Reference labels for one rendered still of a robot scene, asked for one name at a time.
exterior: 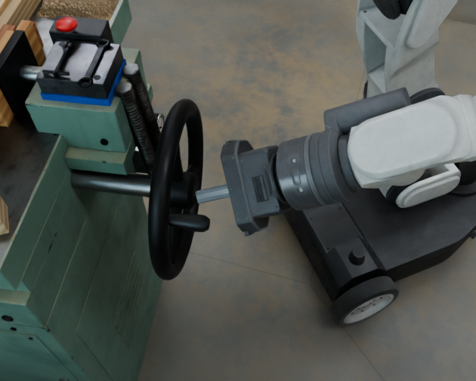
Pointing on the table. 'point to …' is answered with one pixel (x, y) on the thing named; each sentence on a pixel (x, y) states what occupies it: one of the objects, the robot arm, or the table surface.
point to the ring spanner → (94, 63)
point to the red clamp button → (66, 24)
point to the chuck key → (61, 61)
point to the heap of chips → (78, 8)
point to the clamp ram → (16, 71)
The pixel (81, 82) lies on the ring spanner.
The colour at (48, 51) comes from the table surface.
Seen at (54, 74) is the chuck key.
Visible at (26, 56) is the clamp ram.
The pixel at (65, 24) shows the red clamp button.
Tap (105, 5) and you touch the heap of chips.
